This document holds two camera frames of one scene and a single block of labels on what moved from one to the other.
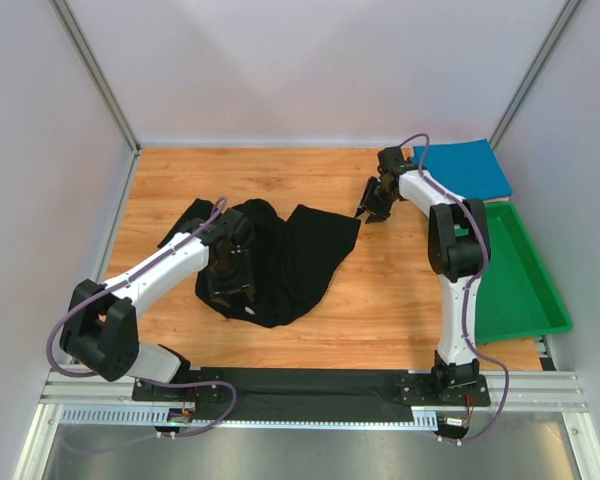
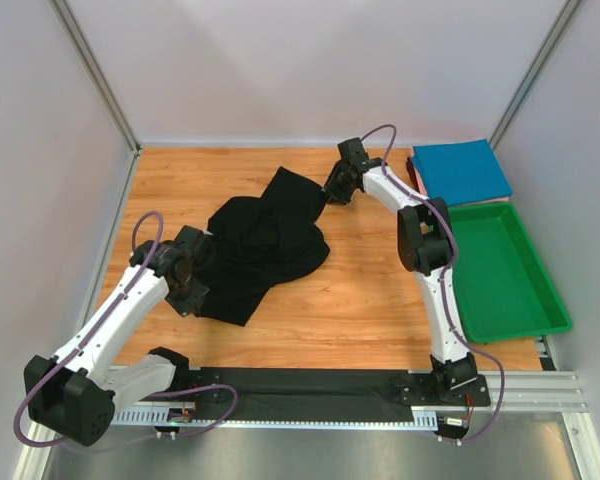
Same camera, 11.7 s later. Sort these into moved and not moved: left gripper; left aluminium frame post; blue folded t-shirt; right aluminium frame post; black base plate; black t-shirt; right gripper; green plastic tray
Moved: black t-shirt; right gripper; left gripper
Not moved: blue folded t-shirt; left aluminium frame post; black base plate; green plastic tray; right aluminium frame post
